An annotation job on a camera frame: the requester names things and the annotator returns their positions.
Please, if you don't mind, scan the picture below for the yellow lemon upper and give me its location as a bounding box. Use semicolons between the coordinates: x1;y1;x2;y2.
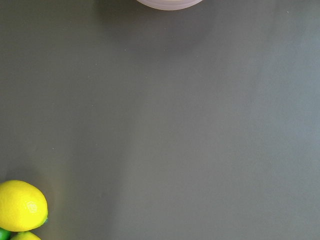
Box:
0;180;49;232

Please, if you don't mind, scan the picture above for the yellow lemon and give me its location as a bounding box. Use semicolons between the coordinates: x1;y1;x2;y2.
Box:
0;180;49;232
10;231;41;240

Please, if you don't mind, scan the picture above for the pink ice bowl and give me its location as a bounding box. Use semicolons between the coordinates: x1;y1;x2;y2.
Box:
137;0;203;11

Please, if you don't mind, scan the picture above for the green lime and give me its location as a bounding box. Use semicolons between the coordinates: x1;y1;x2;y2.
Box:
0;228;12;240

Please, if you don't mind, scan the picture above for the yellow lemon lower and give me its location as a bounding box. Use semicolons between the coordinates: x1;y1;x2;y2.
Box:
10;231;41;240

